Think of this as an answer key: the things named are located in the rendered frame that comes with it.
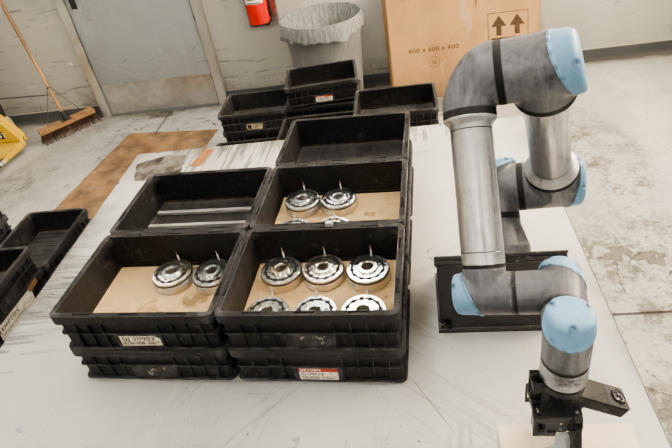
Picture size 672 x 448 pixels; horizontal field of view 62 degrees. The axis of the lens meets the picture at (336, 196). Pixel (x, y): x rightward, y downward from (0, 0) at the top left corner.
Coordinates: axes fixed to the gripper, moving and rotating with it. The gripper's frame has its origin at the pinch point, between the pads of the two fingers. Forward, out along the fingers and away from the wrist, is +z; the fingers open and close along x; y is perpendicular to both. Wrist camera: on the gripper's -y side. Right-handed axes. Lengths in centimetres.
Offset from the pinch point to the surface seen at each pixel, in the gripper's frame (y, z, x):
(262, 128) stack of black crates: 107, 36, -214
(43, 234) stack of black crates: 196, 36, -129
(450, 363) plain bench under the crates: 19.2, 4.4, -22.7
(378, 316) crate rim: 33.1, -18.3, -17.0
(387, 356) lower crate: 32.5, -6.0, -16.9
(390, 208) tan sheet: 31, -9, -66
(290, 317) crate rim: 51, -18, -18
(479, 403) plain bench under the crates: 14.2, 4.3, -12.1
